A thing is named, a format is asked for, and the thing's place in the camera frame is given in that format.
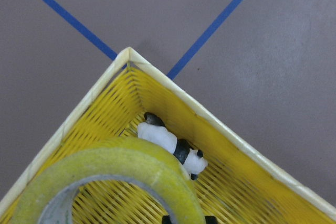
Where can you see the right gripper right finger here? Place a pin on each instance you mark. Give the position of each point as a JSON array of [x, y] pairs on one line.
[[210, 220]]

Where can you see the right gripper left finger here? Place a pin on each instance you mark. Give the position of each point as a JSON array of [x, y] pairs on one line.
[[167, 219]]

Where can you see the yellow tape roll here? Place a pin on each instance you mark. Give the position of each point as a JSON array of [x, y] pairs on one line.
[[49, 197]]

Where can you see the yellow woven basket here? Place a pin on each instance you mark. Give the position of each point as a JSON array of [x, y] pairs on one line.
[[239, 185]]

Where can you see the toy panda figure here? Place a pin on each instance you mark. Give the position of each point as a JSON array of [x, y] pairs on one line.
[[153, 130]]

